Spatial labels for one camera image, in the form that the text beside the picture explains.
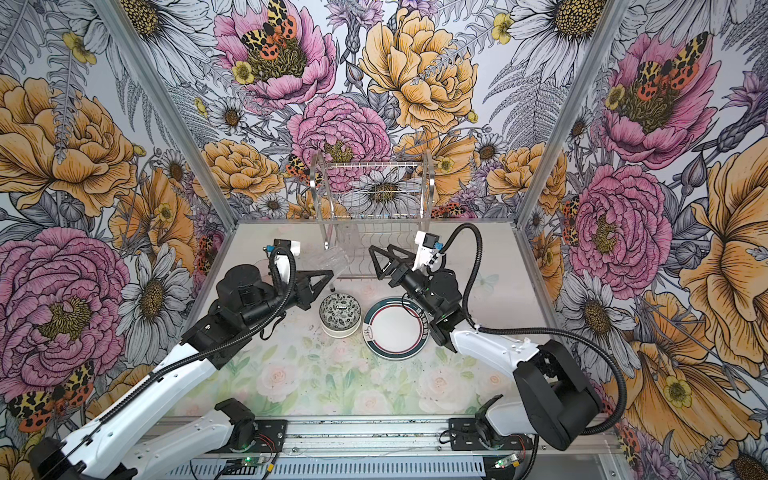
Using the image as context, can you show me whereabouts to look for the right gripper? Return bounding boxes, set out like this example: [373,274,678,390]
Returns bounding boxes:
[369,245,440,317]

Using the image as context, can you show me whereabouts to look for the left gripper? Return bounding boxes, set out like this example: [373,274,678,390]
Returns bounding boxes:
[242,268,333,326]

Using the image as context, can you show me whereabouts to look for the pink patterned bowl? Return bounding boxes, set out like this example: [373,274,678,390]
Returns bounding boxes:
[319,293,362,330]

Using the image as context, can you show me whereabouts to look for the cream white bowl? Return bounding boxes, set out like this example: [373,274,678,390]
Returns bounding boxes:
[321,324,360,339]

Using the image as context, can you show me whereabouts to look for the green rimmed plate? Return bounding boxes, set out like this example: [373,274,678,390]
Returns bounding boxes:
[362,297,430,361]

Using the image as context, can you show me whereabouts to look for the chrome two-tier dish rack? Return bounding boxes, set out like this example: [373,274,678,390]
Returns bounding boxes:
[310,151,435,280]

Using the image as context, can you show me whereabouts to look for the pink drinking glass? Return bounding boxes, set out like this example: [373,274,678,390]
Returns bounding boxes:
[254,258,269,276]

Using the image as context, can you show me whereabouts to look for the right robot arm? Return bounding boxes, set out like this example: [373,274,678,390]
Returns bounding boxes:
[369,245,604,451]

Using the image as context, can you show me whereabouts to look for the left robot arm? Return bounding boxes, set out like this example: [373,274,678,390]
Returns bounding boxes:
[29,264,334,479]

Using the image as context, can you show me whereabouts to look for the green circuit board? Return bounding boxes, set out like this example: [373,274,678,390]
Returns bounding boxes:
[235,455,272,468]

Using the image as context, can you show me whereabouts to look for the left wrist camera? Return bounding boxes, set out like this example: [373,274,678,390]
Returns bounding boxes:
[264,239,301,284]

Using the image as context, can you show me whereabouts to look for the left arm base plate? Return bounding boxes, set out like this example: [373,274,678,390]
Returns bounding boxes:
[246,418,288,454]

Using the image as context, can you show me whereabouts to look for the aluminium front rail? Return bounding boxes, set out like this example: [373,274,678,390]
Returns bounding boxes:
[107,413,625,461]

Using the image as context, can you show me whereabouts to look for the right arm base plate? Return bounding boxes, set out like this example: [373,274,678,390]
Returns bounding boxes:
[439,417,533,452]

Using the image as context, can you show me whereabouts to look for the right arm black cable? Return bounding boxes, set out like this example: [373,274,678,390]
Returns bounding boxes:
[440,223,628,436]

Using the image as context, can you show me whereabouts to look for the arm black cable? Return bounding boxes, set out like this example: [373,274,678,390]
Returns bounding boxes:
[53,245,298,463]
[440,223,628,436]

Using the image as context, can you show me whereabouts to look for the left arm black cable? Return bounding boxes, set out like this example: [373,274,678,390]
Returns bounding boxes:
[53,245,298,463]

